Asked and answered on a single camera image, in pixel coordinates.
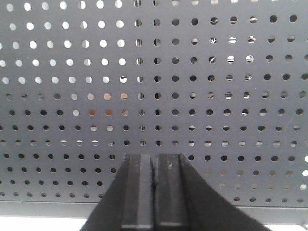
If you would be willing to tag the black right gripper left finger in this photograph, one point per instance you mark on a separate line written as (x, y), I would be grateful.
(128, 203)

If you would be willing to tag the black perforated pegboard panel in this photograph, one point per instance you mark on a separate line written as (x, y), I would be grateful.
(84, 82)

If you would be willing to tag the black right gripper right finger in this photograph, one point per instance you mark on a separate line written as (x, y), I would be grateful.
(184, 201)

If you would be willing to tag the white standing desk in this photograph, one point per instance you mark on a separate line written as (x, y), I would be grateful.
(31, 223)

